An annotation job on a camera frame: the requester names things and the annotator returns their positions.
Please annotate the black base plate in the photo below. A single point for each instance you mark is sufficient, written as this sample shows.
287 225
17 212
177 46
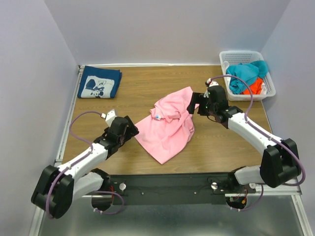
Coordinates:
171 189

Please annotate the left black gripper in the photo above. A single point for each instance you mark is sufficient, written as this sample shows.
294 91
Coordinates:
131 125

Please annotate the pink t-shirt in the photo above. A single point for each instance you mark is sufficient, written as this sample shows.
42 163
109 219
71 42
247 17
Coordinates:
167 130

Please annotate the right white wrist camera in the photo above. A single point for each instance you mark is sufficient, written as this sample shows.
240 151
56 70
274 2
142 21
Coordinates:
210 83

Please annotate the teal t-shirt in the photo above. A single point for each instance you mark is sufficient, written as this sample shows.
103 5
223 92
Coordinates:
248 72

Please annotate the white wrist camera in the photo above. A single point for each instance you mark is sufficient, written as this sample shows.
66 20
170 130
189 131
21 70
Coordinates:
109 116
210 83

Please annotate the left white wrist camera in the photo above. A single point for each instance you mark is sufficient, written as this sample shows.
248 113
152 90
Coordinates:
109 116

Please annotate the orange t-shirt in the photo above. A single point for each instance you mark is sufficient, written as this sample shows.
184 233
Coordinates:
258 87

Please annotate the aluminium frame rail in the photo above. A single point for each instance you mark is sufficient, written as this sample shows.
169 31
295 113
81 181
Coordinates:
39 213

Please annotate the folded blue printed t-shirt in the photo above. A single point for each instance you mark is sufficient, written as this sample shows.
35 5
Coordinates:
99 83

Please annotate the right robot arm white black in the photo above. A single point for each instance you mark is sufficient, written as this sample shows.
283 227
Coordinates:
279 162

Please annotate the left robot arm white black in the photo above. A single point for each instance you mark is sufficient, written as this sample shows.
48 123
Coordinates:
58 187

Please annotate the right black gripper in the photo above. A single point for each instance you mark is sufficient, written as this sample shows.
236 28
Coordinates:
197 103

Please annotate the white garment in basket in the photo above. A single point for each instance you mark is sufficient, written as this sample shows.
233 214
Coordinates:
225 66

